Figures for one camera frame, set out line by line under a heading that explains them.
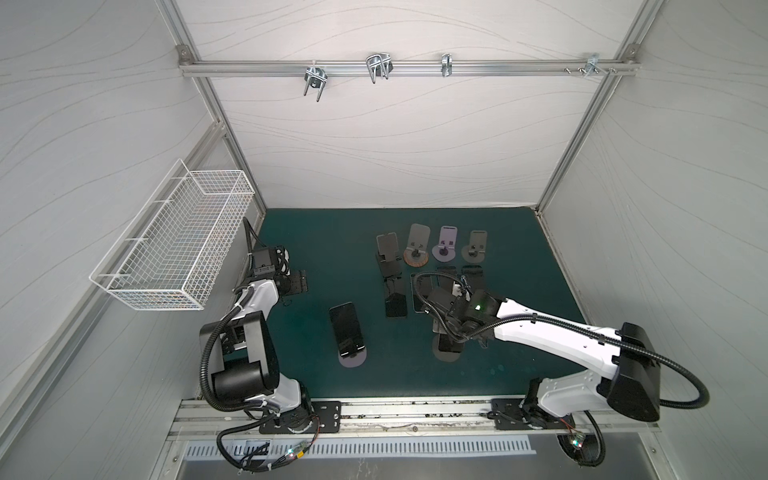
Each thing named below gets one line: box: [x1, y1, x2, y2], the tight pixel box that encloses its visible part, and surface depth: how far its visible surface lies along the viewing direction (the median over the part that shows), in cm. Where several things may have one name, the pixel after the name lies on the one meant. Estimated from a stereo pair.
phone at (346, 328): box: [329, 302, 365, 356], surface depth 79 cm
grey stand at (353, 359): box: [338, 347, 367, 368], surface depth 84 cm
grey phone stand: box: [461, 230, 487, 263], surface depth 103 cm
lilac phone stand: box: [432, 225, 458, 262], surface depth 103 cm
